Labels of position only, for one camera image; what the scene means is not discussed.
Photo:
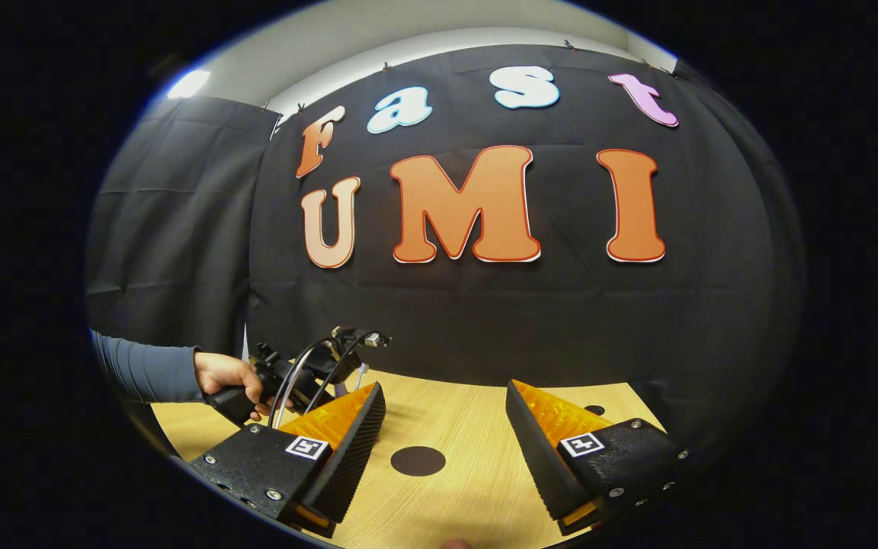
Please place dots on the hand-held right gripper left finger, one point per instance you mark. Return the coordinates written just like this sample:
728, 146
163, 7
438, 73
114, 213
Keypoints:
347, 446

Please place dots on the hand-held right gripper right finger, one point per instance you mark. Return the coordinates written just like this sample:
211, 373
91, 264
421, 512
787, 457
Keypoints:
538, 450

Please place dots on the dark brown round coaster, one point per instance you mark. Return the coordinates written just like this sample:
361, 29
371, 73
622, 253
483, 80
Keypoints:
418, 461

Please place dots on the wooden desktop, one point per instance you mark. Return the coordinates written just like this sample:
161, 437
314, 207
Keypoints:
454, 427

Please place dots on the black backdrop cloth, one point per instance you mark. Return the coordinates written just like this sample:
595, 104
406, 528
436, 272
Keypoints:
485, 320

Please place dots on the plain black hanging cloth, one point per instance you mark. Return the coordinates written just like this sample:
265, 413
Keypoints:
172, 229

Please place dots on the white ceiling light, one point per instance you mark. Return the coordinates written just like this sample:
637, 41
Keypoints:
189, 84

